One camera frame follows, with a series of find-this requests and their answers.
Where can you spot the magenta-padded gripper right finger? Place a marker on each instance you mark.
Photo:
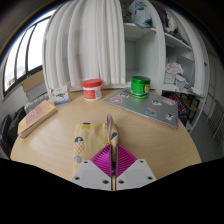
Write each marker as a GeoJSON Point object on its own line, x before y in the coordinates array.
{"type": "Point", "coordinates": [133, 175]}

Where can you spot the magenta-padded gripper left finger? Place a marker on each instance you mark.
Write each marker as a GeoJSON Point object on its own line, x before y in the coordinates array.
{"type": "Point", "coordinates": [95, 176]}

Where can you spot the yellow fish-print towel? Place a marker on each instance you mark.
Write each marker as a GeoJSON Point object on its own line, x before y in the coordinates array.
{"type": "Point", "coordinates": [91, 136]}

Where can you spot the grey laptop with stickers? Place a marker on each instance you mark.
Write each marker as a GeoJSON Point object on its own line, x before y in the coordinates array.
{"type": "Point", "coordinates": [140, 106]}

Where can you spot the colourful patterned bag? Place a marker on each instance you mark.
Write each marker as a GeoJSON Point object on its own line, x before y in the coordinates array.
{"type": "Point", "coordinates": [180, 108]}

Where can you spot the yellow and pink book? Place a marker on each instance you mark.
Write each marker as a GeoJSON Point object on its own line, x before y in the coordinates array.
{"type": "Point", "coordinates": [36, 118]}

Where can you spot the white jar with red lid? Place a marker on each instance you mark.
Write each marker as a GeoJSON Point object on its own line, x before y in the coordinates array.
{"type": "Point", "coordinates": [92, 90]}

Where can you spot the green round tin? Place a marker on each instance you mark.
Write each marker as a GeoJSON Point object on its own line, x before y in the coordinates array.
{"type": "Point", "coordinates": [140, 87]}

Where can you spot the small white cardboard box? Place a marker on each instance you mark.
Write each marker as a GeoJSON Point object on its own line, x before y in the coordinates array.
{"type": "Point", "coordinates": [60, 95]}

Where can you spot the white radiator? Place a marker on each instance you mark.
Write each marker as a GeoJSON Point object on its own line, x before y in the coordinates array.
{"type": "Point", "coordinates": [35, 104]}

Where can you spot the brown cardboard box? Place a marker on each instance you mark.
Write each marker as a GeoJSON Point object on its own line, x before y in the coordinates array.
{"type": "Point", "coordinates": [33, 85]}

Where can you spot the white shelf unit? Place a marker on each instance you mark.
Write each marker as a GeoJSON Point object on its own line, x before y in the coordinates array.
{"type": "Point", "coordinates": [150, 50]}

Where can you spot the white curtain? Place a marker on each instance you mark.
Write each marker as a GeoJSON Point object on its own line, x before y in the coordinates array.
{"type": "Point", "coordinates": [86, 43]}

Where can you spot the black-framed window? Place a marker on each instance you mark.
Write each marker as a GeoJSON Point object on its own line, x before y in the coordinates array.
{"type": "Point", "coordinates": [23, 56]}

